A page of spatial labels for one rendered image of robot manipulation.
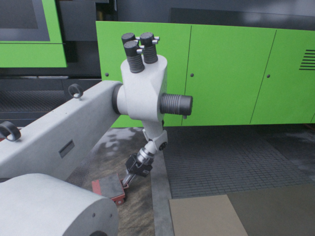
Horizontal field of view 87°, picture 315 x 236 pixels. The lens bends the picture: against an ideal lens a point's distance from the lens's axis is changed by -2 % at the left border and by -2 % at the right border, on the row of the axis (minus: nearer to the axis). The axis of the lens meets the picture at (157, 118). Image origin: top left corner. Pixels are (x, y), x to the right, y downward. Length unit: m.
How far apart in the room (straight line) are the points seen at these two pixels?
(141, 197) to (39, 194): 1.47
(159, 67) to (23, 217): 0.84
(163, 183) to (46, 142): 1.46
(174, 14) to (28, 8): 1.18
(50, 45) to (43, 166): 1.21
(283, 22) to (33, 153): 2.27
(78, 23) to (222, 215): 2.04
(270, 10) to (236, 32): 0.64
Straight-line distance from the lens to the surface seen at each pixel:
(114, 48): 1.61
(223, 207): 1.85
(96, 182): 1.93
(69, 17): 1.74
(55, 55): 1.75
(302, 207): 2.19
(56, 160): 0.77
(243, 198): 1.99
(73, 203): 0.43
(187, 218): 1.71
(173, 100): 0.94
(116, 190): 1.79
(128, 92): 0.96
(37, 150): 0.71
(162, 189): 1.92
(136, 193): 1.91
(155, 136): 1.49
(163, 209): 1.78
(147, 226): 1.70
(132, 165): 1.67
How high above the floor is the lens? 1.45
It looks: 26 degrees down
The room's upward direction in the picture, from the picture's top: 1 degrees counter-clockwise
